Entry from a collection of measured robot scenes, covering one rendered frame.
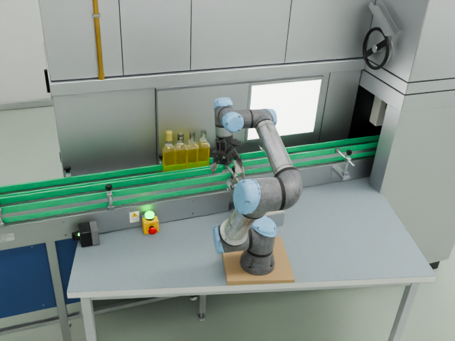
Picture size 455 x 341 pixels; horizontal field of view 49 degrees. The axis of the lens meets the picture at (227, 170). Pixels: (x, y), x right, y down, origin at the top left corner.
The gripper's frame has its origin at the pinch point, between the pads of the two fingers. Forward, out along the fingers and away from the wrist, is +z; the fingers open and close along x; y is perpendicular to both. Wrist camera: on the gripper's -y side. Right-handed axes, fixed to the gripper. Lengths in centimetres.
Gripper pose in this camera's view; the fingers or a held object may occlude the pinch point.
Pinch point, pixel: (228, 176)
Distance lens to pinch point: 217.5
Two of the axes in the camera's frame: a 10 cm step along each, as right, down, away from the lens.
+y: -4.3, 3.9, -8.2
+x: 9.0, 1.4, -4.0
